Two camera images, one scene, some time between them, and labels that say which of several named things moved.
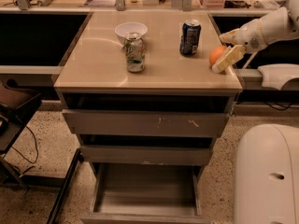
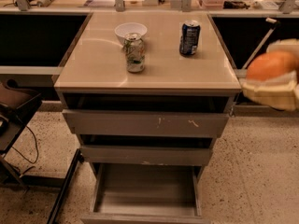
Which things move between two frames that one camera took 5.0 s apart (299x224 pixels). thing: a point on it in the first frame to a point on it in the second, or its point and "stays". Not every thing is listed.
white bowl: x=124 y=28 stays
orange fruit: x=215 y=53 to x=272 y=65
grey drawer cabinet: x=139 y=92 stays
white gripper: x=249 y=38 to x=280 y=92
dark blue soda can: x=190 y=37 stays
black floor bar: x=64 y=186 stays
